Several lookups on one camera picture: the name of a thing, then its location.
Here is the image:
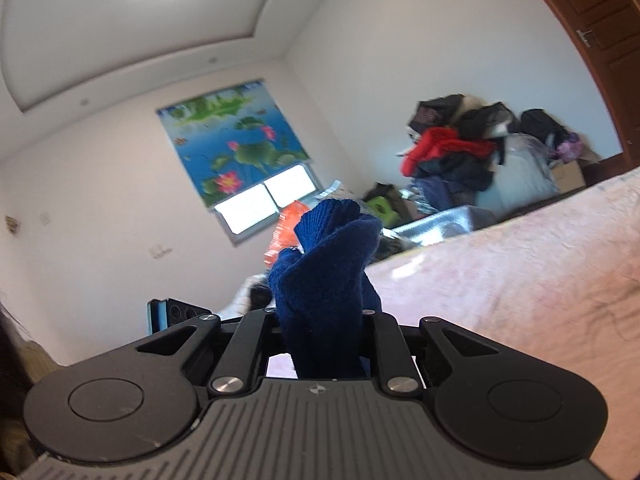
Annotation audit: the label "grey knit blanket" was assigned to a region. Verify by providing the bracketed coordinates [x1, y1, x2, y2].
[385, 204, 501, 249]

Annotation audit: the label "dark patterned clothes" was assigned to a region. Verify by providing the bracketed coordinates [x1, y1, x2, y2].
[375, 232, 421, 262]

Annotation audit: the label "purple cloth bundle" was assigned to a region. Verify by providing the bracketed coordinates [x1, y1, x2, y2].
[557, 132, 584, 162]

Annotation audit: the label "cardboard box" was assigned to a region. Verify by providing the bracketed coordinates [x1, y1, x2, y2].
[550, 152, 604, 194]

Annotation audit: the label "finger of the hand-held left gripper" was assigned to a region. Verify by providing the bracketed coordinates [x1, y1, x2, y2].
[146, 297, 221, 335]

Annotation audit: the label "floral pillow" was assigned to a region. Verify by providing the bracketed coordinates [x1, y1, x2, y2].
[317, 180, 362, 207]

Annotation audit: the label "green plastic stool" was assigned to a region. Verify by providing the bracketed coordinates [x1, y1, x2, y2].
[367, 195, 402, 229]

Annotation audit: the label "olive bag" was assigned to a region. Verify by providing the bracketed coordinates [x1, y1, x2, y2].
[362, 182, 401, 204]

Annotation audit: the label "black backpack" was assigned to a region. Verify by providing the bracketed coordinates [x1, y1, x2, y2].
[520, 108, 568, 147]

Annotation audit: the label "pile of dark clothes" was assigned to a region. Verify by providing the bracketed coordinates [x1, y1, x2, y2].
[400, 94, 521, 211]

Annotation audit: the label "red jacket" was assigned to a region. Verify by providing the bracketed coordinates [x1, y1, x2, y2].
[402, 126, 498, 177]

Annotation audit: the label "person's dark hair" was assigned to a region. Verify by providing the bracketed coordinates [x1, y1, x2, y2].
[0, 290, 32, 411]

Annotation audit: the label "brown wooden door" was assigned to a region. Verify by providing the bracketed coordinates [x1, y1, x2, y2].
[510, 0, 640, 168]

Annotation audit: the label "lotus print roller blind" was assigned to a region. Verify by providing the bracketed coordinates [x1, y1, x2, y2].
[156, 79, 312, 209]

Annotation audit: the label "window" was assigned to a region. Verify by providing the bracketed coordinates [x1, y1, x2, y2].
[212, 162, 321, 247]

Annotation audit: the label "white quilted pillow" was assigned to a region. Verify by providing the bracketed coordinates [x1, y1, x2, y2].
[227, 275, 273, 319]

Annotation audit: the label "large pale blue bag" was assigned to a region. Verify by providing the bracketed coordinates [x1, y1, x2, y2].
[475, 132, 561, 221]

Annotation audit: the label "pink bed sheet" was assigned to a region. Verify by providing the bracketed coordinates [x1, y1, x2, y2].
[265, 166, 640, 480]

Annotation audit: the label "blue knit sweater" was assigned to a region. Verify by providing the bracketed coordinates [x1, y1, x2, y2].
[267, 199, 384, 380]

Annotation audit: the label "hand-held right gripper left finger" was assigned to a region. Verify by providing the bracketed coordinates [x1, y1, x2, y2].
[135, 308, 289, 398]

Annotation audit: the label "orange plastic bag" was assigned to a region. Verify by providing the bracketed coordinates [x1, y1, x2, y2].
[262, 200, 313, 268]

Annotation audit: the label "person's olive clothing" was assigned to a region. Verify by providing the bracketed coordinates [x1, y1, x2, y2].
[0, 340, 66, 480]

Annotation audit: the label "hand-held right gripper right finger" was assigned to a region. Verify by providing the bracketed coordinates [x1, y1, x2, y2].
[360, 310, 507, 398]

